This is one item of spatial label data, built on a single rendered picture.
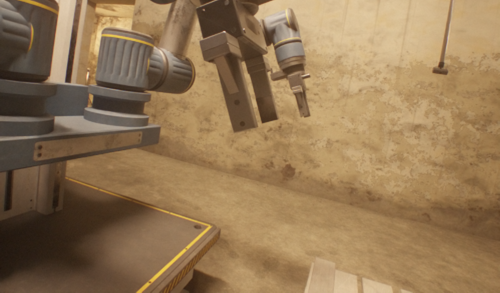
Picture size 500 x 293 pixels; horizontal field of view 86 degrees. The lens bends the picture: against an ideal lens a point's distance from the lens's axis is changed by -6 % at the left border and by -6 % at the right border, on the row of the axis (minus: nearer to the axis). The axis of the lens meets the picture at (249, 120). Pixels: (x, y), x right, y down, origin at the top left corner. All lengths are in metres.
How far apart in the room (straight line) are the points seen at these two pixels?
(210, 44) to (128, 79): 0.86
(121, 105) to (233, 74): 0.87
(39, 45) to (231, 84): 0.64
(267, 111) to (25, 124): 0.61
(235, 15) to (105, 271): 0.92
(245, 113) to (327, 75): 2.98
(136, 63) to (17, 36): 0.45
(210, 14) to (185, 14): 1.03
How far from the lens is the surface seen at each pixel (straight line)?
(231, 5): 0.34
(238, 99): 0.31
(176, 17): 1.38
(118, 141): 1.08
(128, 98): 1.13
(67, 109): 1.25
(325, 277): 1.60
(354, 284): 1.67
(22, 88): 0.84
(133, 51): 1.15
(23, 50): 0.85
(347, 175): 3.30
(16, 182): 1.41
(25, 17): 0.86
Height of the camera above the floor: 0.96
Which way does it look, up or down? 4 degrees down
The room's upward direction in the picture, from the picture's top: 10 degrees clockwise
